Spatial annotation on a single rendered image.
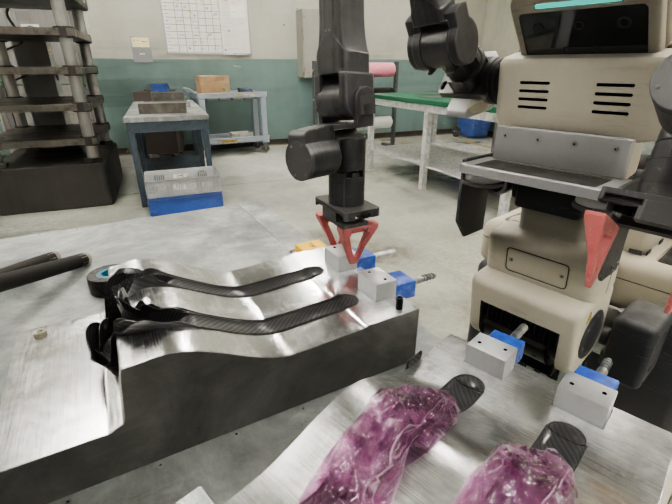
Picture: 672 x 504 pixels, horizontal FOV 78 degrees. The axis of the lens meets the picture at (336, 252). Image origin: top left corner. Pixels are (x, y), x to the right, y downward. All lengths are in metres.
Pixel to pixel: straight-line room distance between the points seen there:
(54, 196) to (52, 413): 4.03
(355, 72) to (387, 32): 7.23
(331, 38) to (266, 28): 6.51
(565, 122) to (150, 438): 0.76
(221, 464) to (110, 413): 0.13
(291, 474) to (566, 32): 0.72
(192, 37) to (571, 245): 6.47
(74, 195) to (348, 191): 3.99
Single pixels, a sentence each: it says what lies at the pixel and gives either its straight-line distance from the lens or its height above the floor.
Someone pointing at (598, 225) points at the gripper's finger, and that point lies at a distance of 0.49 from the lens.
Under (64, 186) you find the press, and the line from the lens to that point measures 4.50.
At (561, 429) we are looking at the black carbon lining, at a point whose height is 0.85.
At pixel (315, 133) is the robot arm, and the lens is 0.59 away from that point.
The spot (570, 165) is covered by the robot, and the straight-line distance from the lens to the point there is 0.81.
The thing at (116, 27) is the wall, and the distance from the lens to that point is 6.97.
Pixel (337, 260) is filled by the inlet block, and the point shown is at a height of 0.91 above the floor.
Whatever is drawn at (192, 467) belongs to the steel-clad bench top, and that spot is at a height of 0.80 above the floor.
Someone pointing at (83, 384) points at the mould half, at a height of 0.86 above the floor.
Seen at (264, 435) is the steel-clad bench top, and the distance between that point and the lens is 0.55.
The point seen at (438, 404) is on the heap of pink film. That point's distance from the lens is 0.43.
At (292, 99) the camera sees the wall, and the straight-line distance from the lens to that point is 7.24.
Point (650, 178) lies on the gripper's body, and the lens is 0.50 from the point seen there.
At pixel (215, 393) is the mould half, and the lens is 0.51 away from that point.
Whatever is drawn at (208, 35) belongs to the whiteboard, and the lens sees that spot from 6.99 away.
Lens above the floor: 1.20
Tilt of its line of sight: 24 degrees down
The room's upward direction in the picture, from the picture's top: straight up
